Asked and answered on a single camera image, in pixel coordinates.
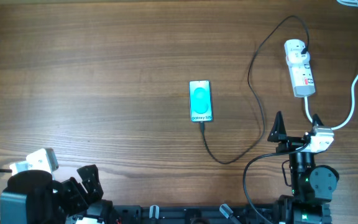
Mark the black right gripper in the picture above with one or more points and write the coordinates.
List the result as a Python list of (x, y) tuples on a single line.
[(294, 142)]

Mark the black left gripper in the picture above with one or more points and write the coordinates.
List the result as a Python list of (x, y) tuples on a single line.
[(81, 200)]

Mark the blue Galaxy smartphone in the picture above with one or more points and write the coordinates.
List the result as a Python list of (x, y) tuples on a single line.
[(201, 109)]

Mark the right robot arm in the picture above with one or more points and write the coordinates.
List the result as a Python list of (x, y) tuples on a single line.
[(312, 186)]

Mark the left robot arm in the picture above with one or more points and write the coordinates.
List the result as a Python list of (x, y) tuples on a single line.
[(33, 197)]

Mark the white USB charger plug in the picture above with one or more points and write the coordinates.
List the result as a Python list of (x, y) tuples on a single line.
[(296, 57)]

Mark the white power strip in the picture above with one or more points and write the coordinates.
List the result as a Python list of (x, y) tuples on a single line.
[(301, 76)]

